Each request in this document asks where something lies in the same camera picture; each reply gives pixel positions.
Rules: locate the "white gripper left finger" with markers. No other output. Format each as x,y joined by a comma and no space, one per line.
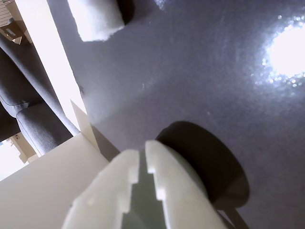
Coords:
100,198

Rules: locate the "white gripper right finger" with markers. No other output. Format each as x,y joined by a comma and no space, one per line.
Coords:
181,190

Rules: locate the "white gauze pad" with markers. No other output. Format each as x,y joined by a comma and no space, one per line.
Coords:
97,19

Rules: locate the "black glossy mat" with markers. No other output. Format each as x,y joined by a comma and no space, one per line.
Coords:
178,78

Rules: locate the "grey fabric sofa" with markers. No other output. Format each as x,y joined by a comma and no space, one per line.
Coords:
26,95

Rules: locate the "brown cardboard box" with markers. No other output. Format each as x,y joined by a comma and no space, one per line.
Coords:
14,32

